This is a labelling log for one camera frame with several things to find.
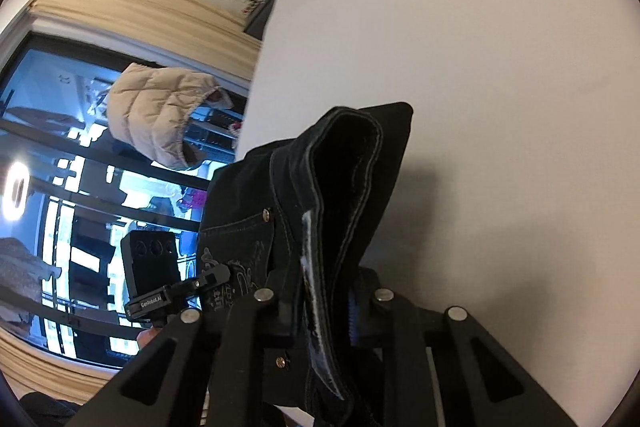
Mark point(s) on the black denim pants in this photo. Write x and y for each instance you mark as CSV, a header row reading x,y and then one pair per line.
x,y
297,216

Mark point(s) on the bed with white sheet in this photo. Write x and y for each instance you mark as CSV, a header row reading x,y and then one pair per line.
x,y
518,197

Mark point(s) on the left black camera box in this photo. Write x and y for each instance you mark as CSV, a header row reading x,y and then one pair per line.
x,y
150,260

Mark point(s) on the dark grey nightstand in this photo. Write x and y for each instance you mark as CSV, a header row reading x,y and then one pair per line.
x,y
257,15

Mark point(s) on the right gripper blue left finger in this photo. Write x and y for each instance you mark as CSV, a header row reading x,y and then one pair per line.
x,y
201,369

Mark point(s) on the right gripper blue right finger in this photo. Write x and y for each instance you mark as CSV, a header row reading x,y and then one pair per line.
x,y
440,369

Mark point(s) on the beige curtain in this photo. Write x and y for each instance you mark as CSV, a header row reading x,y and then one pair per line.
x,y
195,29

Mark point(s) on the beige puffer jacket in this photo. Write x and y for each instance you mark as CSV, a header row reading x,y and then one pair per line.
x,y
150,109

